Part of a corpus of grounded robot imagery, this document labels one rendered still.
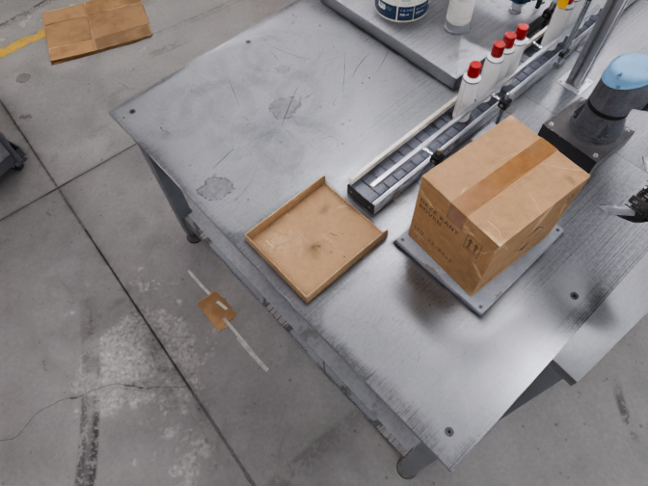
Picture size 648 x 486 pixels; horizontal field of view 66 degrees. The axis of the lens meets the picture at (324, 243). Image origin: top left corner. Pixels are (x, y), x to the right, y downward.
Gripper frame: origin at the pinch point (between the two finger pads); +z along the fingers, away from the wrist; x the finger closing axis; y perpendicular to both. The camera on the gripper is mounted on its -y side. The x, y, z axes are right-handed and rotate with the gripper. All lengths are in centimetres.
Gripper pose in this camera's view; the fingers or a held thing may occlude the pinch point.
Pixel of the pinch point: (621, 181)
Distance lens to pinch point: 146.1
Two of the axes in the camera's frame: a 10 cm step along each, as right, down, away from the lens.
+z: -3.5, -6.0, 7.2
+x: -4.9, 7.7, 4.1
